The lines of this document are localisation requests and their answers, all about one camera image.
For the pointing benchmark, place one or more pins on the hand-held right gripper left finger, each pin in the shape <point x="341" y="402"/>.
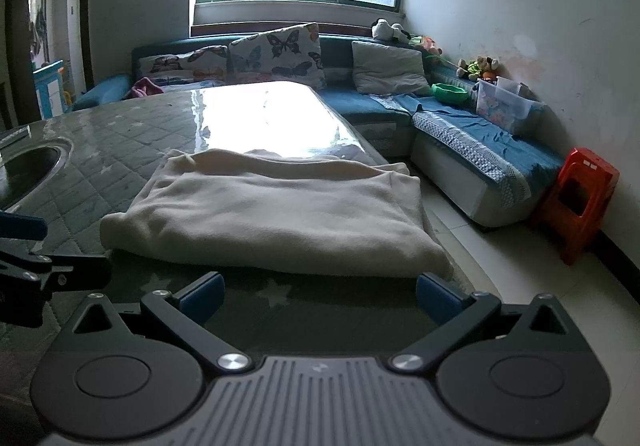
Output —
<point x="202" y="296"/>

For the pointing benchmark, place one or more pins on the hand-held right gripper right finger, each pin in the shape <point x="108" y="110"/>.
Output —
<point x="437" y="298"/>

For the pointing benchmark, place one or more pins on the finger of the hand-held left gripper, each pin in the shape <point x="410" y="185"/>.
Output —
<point x="25" y="226"/>
<point x="75" y="271"/>

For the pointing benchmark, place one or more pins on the cream knit garment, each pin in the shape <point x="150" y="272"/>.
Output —
<point x="280" y="216"/>

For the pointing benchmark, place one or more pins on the hanging dark clothes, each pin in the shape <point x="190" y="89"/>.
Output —
<point x="36" y="31"/>

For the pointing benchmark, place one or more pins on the round black cooktop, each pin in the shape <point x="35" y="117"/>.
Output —
<point x="30" y="171"/>

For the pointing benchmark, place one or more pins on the grey quilted star table cover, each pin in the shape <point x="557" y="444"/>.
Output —
<point x="125" y="136"/>

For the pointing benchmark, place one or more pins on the light blue small cabinet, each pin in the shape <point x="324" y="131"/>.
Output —
<point x="50" y="91"/>

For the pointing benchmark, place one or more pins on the blue patterned sofa cover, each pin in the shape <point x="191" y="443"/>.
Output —
<point x="475" y="136"/>

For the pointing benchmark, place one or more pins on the pink cloth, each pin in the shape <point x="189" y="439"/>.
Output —
<point x="147" y="89"/>

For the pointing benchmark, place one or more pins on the red plastic stool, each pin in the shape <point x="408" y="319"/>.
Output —
<point x="587" y="166"/>

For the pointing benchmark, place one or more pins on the clear plastic storage box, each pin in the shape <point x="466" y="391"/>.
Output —
<point x="500" y="106"/>

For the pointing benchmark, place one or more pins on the green plastic bowl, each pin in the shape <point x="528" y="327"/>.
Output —
<point x="450" y="92"/>

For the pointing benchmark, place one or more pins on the dark brown plush toy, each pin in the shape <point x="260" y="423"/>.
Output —
<point x="466" y="69"/>

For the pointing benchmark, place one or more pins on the plain grey cushion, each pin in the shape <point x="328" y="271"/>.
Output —
<point x="390" y="69"/>

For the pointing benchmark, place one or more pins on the tan plush toy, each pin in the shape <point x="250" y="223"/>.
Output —
<point x="487" y="69"/>

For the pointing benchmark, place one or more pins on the orange green toy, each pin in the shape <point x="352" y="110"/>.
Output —
<point x="430" y="45"/>

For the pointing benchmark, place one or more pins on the large butterfly print cushion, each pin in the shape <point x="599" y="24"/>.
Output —
<point x="280" y="51"/>

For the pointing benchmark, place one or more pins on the blue corner sofa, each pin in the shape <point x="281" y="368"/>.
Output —
<point x="340" y="56"/>

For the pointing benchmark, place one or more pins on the panda plush toy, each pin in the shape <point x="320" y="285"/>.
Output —
<point x="387" y="30"/>

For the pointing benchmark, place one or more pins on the dark wooden door frame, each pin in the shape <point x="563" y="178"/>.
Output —
<point x="15" y="51"/>

